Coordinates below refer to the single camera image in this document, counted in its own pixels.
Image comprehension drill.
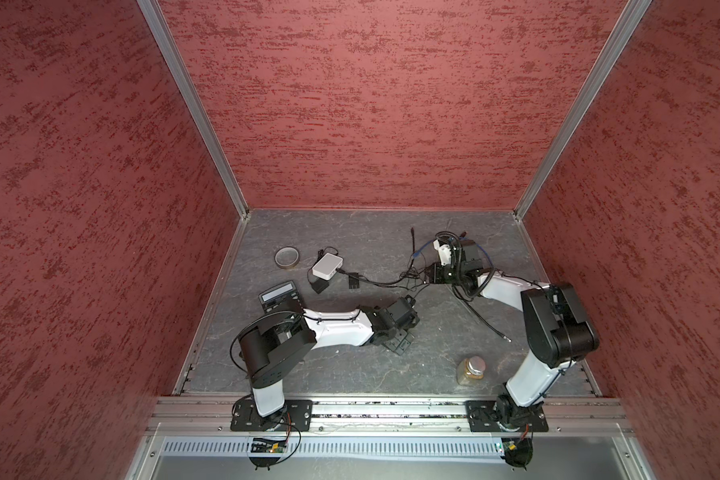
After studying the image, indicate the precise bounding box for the black cable with plug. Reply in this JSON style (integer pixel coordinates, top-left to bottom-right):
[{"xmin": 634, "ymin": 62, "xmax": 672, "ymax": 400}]
[{"xmin": 409, "ymin": 226, "xmax": 512, "ymax": 344}]

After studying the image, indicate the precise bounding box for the blue ethernet cable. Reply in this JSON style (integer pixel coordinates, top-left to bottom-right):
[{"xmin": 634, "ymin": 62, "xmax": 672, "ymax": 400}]
[{"xmin": 411, "ymin": 235, "xmax": 497, "ymax": 265}]

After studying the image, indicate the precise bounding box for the white network switch box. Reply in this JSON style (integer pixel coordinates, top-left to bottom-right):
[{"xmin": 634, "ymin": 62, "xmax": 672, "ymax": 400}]
[{"xmin": 311, "ymin": 253, "xmax": 343, "ymax": 281}]

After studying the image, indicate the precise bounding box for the black power adapter with cable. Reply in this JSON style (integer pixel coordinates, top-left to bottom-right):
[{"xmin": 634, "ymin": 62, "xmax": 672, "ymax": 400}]
[{"xmin": 306, "ymin": 246, "xmax": 430, "ymax": 294}]

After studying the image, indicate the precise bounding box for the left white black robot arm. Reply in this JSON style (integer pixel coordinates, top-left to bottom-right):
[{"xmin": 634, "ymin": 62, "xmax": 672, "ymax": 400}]
[{"xmin": 235, "ymin": 295, "xmax": 420, "ymax": 418}]

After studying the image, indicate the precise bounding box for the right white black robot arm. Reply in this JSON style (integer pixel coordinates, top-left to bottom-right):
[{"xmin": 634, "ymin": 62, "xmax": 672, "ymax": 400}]
[{"xmin": 426, "ymin": 231, "xmax": 600, "ymax": 432}]

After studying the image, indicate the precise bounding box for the amber glass jar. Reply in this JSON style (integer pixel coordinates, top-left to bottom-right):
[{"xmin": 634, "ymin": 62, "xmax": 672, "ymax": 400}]
[{"xmin": 456, "ymin": 356, "xmax": 486, "ymax": 386}]

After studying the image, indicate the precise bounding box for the black desk calculator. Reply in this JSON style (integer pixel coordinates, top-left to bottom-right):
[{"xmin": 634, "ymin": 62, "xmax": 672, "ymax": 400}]
[{"xmin": 258, "ymin": 281, "xmax": 304, "ymax": 314}]

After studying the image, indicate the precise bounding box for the brown tape roll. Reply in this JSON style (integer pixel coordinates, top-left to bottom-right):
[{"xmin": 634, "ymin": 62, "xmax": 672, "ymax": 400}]
[{"xmin": 274, "ymin": 246, "xmax": 301, "ymax": 270}]

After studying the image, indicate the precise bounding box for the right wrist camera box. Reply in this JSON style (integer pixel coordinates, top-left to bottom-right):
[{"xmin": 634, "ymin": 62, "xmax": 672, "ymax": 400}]
[{"xmin": 433, "ymin": 239, "xmax": 456, "ymax": 267}]

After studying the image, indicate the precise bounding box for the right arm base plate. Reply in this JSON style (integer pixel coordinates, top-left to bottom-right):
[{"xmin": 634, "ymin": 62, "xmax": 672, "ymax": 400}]
[{"xmin": 465, "ymin": 396, "xmax": 549, "ymax": 434}]

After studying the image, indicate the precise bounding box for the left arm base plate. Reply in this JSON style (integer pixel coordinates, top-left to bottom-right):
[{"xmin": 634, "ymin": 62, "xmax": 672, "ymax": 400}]
[{"xmin": 230, "ymin": 397, "xmax": 313, "ymax": 432}]

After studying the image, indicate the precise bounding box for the aluminium front rail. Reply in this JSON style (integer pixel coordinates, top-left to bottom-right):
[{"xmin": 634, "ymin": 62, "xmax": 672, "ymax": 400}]
[{"xmin": 146, "ymin": 394, "xmax": 635, "ymax": 438}]

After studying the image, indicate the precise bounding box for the white slotted cable duct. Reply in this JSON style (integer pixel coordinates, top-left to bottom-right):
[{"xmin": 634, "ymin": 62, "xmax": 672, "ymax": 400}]
[{"xmin": 160, "ymin": 436, "xmax": 504, "ymax": 463}]

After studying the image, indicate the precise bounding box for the right metal frame post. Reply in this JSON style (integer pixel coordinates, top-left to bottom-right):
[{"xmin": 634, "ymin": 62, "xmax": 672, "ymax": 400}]
[{"xmin": 514, "ymin": 0, "xmax": 652, "ymax": 222}]

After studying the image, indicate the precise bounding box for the metal frame post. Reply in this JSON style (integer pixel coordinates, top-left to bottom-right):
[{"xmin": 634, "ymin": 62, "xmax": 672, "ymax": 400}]
[
  {"xmin": 137, "ymin": 0, "xmax": 250, "ymax": 222},
  {"xmin": 514, "ymin": 0, "xmax": 652, "ymax": 222}
]

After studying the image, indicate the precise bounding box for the left metal frame post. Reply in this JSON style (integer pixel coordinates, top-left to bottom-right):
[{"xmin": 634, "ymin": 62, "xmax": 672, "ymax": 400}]
[{"xmin": 137, "ymin": 0, "xmax": 250, "ymax": 222}]

